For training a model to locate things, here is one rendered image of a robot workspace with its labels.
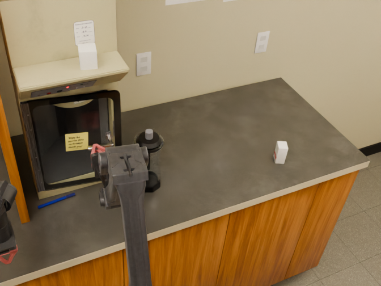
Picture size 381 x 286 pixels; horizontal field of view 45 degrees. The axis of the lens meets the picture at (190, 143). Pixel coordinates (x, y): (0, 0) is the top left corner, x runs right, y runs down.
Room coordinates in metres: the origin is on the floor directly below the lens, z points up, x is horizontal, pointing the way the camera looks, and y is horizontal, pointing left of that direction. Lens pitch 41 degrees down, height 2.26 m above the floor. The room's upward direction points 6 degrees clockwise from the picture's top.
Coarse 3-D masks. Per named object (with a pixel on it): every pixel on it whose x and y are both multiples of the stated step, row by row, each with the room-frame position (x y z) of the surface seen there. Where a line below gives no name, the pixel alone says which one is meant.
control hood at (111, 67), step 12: (60, 60) 1.19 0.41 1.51; (72, 60) 1.19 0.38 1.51; (108, 60) 1.21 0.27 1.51; (120, 60) 1.22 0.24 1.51; (24, 72) 1.10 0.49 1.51; (36, 72) 1.11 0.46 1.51; (48, 72) 1.12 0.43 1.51; (60, 72) 1.12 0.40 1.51; (72, 72) 1.13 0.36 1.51; (84, 72) 1.14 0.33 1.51; (96, 72) 1.14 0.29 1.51; (108, 72) 1.15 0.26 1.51; (120, 72) 1.16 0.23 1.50; (24, 84) 1.05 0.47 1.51; (36, 84) 1.05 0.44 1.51; (48, 84) 1.06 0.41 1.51; (60, 84) 1.08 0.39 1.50; (72, 84) 1.11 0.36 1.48; (96, 84) 1.20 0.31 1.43; (24, 96) 1.08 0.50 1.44
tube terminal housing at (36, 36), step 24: (24, 0) 1.15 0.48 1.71; (48, 0) 1.19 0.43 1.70; (72, 0) 1.22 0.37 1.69; (96, 0) 1.25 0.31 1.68; (0, 24) 1.21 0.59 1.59; (24, 24) 1.15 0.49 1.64; (48, 24) 1.18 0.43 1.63; (72, 24) 1.21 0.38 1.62; (96, 24) 1.25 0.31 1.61; (24, 48) 1.14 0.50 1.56; (48, 48) 1.18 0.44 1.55; (72, 48) 1.21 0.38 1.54; (96, 48) 1.25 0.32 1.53; (48, 96) 1.17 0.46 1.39; (48, 192) 1.14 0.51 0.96
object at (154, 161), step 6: (162, 138) 1.27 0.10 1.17; (162, 144) 1.24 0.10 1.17; (150, 150) 1.21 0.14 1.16; (150, 156) 1.21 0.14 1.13; (156, 156) 1.23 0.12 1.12; (150, 162) 1.21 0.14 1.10; (156, 162) 1.23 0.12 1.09; (150, 168) 1.21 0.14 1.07; (156, 168) 1.23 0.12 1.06; (150, 174) 1.21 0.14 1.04; (156, 174) 1.23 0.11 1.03; (150, 180) 1.21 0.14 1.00; (156, 180) 1.23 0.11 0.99; (150, 186) 1.21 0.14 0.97
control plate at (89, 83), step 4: (96, 80) 1.15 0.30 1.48; (76, 84) 1.12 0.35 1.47; (80, 84) 1.14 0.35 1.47; (84, 84) 1.15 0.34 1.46; (88, 84) 1.17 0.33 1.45; (92, 84) 1.18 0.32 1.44; (52, 88) 1.09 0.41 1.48; (56, 88) 1.10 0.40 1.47; (60, 88) 1.11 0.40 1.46; (64, 88) 1.12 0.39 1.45; (68, 88) 1.14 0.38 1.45; (72, 88) 1.15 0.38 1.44; (80, 88) 1.18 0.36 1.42; (32, 92) 1.06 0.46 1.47; (36, 92) 1.08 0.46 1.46; (40, 92) 1.09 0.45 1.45; (44, 92) 1.10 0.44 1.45; (52, 92) 1.13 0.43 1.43; (56, 92) 1.14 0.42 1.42; (32, 96) 1.10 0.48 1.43; (36, 96) 1.12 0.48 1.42
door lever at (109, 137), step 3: (108, 135) 1.21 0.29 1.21; (111, 135) 1.22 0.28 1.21; (105, 138) 1.21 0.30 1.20; (108, 138) 1.20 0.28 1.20; (111, 138) 1.22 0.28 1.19; (111, 141) 1.19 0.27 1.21; (99, 144) 1.16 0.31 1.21; (102, 144) 1.17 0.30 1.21; (105, 144) 1.17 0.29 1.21; (108, 144) 1.17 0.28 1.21; (111, 144) 1.17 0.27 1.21; (87, 147) 1.15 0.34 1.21; (90, 147) 1.15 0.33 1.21; (105, 147) 1.16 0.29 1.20; (108, 147) 1.16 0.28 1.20; (90, 150) 1.14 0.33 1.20
